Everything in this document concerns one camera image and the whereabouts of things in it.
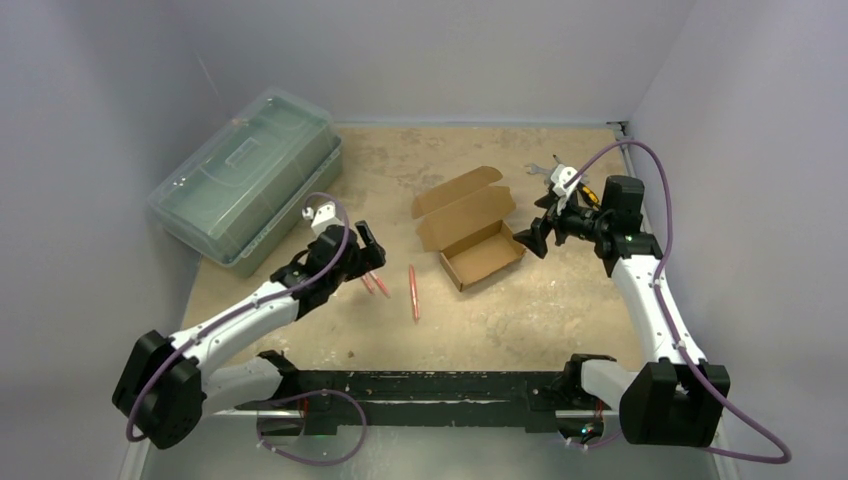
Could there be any red pen with label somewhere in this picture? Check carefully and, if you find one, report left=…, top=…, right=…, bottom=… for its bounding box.
left=369, top=271, right=391, bottom=298

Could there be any pink pen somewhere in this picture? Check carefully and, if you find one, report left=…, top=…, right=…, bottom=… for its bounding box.
left=360, top=275, right=375, bottom=295

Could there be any brown cardboard box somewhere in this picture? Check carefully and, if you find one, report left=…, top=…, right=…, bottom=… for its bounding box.
left=411, top=166, right=526, bottom=292

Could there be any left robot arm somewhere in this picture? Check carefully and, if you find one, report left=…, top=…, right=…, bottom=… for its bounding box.
left=112, top=221, right=386, bottom=449

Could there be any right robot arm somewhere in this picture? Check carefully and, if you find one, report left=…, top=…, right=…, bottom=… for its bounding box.
left=513, top=167, right=730, bottom=448

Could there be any clear plastic storage box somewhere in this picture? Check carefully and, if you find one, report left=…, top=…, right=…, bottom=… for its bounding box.
left=148, top=88, right=343, bottom=277

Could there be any yellow black screwdriver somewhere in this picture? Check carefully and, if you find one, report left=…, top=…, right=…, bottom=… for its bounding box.
left=553, top=154, right=601, bottom=210

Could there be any silver wrench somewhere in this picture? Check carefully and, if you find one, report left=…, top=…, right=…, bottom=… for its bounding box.
left=524, top=163, right=552, bottom=177

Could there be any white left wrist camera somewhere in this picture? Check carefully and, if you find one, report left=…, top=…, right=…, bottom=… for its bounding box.
left=301, top=202, right=345, bottom=236

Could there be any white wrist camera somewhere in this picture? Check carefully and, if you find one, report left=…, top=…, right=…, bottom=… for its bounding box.
left=549, top=165, right=582, bottom=214
left=301, top=202, right=345, bottom=236

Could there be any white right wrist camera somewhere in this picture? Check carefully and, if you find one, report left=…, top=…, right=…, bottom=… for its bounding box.
left=549, top=165, right=582, bottom=214

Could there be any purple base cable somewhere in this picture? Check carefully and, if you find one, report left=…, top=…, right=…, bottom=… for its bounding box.
left=254, top=388, right=368, bottom=466

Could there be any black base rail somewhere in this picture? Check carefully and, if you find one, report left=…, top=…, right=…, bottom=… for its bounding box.
left=237, top=351, right=621, bottom=443

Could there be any aluminium frame rail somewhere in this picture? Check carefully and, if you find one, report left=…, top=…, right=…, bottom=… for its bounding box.
left=119, top=403, right=305, bottom=479

